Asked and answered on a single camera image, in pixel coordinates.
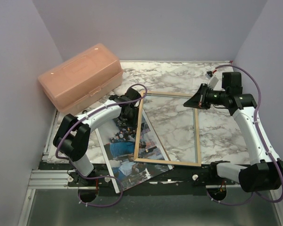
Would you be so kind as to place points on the blue wooden picture frame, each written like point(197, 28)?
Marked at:
point(176, 126)

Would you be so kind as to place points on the printed photo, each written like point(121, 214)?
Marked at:
point(130, 153)

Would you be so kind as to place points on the aluminium mounting rail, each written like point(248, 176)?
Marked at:
point(180, 176)

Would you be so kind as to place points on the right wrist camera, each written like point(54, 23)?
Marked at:
point(212, 79)

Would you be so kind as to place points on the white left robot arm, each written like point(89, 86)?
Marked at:
point(72, 137)

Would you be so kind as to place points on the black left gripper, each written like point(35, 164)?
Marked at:
point(133, 122)

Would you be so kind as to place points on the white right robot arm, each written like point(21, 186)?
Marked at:
point(266, 167)

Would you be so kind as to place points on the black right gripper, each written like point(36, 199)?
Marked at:
point(199, 100)

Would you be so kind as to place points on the translucent orange plastic box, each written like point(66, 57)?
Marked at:
point(82, 80)

